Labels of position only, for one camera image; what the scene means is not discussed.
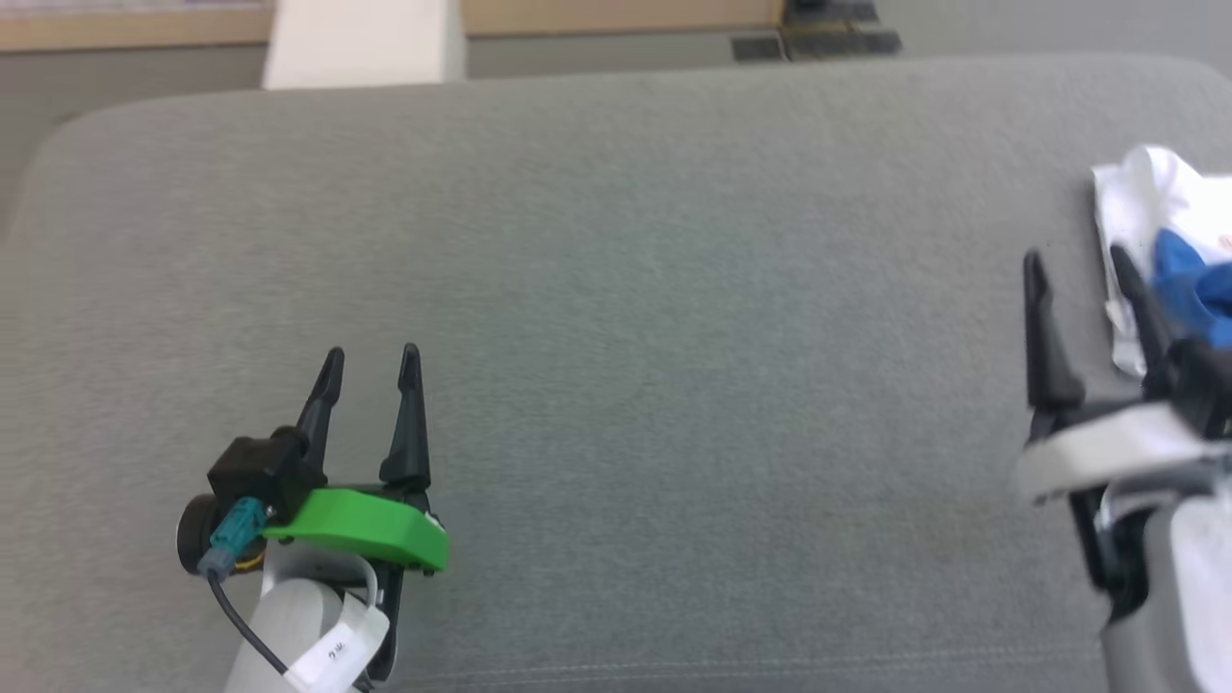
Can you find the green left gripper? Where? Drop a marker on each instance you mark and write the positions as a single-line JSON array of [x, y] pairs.
[[366, 525]]

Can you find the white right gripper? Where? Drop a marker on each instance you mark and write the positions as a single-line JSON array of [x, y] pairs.
[[1116, 448]]

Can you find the white and blue shirt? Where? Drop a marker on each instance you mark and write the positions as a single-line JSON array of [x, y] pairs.
[[1165, 212]]

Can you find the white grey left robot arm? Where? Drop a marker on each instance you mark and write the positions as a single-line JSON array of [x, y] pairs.
[[289, 626]]

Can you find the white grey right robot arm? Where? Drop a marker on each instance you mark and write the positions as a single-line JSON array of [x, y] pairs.
[[1174, 597]]

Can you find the white label tag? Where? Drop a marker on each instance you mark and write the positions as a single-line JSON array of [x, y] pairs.
[[337, 650]]

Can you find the grey fabric sofa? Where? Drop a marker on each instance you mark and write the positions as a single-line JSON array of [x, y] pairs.
[[674, 337]]

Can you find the white box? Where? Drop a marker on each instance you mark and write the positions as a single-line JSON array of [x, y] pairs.
[[361, 43]]

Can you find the black floor mat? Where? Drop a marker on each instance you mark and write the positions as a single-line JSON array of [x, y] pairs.
[[818, 43]]

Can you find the black caster foot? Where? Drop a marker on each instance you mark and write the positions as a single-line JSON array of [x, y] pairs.
[[828, 10]]

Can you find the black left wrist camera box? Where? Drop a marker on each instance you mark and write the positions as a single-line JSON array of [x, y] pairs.
[[260, 467]]

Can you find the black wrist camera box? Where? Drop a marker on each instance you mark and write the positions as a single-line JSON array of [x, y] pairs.
[[260, 467], [1203, 385]]

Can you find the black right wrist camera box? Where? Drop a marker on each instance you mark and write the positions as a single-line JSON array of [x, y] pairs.
[[1203, 385]]

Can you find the lemon print wooden frame screen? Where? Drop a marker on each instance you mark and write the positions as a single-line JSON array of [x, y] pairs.
[[577, 19]]

